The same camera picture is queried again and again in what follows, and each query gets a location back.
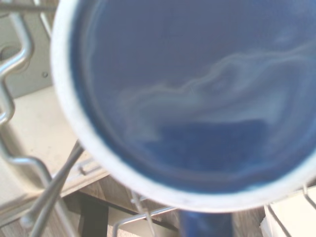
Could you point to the navy mug with white rim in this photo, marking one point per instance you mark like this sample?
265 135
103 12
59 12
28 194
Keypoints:
197 98

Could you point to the built-in dishwasher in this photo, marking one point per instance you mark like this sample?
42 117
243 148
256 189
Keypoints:
27 138

